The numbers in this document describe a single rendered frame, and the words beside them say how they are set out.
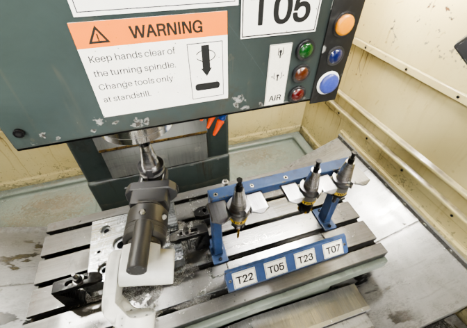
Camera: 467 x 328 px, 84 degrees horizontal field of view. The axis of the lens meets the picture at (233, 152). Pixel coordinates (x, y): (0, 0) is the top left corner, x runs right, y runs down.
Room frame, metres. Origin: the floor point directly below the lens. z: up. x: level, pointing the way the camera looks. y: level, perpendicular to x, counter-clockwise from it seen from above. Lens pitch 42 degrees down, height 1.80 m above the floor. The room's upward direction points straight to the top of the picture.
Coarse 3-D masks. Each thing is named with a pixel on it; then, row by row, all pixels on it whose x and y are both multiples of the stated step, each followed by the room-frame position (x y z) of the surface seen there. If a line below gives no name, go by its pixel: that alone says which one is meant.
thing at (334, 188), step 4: (320, 176) 0.54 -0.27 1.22; (324, 176) 0.54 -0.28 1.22; (328, 176) 0.54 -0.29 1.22; (320, 180) 0.52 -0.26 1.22; (324, 180) 0.52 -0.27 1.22; (328, 180) 0.52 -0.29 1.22; (324, 184) 0.51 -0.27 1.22; (328, 184) 0.51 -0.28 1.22; (332, 184) 0.51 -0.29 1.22; (324, 188) 0.49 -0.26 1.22; (328, 188) 0.49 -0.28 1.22; (332, 188) 0.49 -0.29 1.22; (336, 188) 0.49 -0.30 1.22; (324, 192) 0.48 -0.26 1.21; (328, 192) 0.48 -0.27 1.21; (332, 192) 0.48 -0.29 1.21
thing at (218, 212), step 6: (210, 204) 0.43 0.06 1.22; (216, 204) 0.43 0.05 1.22; (222, 204) 0.43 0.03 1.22; (210, 210) 0.41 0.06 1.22; (216, 210) 0.41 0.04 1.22; (222, 210) 0.41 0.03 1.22; (210, 216) 0.39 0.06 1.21; (216, 216) 0.39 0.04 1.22; (222, 216) 0.39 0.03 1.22; (228, 216) 0.39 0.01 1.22; (216, 222) 0.37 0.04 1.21; (222, 222) 0.38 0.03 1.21
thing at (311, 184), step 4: (312, 168) 0.50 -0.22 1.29; (312, 172) 0.48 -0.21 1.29; (316, 172) 0.48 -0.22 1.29; (320, 172) 0.49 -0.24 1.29; (308, 176) 0.49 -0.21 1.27; (312, 176) 0.48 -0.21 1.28; (316, 176) 0.48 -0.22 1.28; (308, 180) 0.48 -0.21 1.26; (312, 180) 0.48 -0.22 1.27; (316, 180) 0.48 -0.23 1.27; (304, 184) 0.49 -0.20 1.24; (308, 184) 0.48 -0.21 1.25; (312, 184) 0.47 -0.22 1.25; (316, 184) 0.47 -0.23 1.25; (304, 188) 0.48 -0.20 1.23; (308, 188) 0.47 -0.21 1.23; (312, 188) 0.47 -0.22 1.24; (316, 188) 0.47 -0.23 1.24
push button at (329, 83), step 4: (328, 76) 0.34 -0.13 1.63; (332, 76) 0.35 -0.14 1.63; (336, 76) 0.35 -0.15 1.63; (324, 80) 0.34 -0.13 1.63; (328, 80) 0.34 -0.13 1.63; (332, 80) 0.34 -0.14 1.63; (336, 80) 0.35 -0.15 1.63; (320, 84) 0.34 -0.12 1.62; (324, 84) 0.34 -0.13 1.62; (328, 84) 0.34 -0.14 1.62; (332, 84) 0.35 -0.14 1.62; (336, 84) 0.35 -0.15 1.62; (320, 88) 0.34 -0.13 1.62; (324, 88) 0.34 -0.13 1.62; (328, 88) 0.34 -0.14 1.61; (332, 88) 0.35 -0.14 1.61; (324, 92) 0.34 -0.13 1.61; (328, 92) 0.35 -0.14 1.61
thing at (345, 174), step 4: (344, 164) 0.53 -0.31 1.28; (348, 164) 0.52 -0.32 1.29; (352, 164) 0.51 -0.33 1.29; (344, 168) 0.52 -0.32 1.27; (348, 168) 0.51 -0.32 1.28; (352, 168) 0.51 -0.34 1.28; (340, 172) 0.52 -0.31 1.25; (344, 172) 0.51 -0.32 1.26; (348, 172) 0.51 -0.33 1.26; (352, 172) 0.51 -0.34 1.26; (336, 176) 0.53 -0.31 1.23; (340, 176) 0.52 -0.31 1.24; (344, 176) 0.51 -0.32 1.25; (348, 176) 0.51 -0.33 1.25; (340, 180) 0.51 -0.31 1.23; (344, 180) 0.51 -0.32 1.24; (348, 180) 0.51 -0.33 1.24
